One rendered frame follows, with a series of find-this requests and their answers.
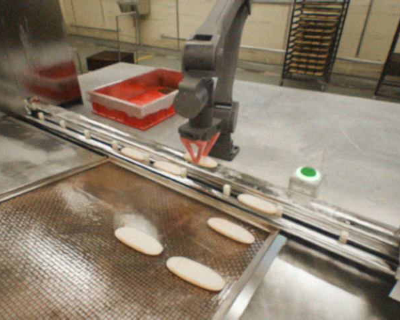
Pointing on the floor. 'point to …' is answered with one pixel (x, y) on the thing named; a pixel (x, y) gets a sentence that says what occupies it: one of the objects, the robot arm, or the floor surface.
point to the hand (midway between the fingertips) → (199, 156)
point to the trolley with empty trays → (110, 57)
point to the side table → (303, 141)
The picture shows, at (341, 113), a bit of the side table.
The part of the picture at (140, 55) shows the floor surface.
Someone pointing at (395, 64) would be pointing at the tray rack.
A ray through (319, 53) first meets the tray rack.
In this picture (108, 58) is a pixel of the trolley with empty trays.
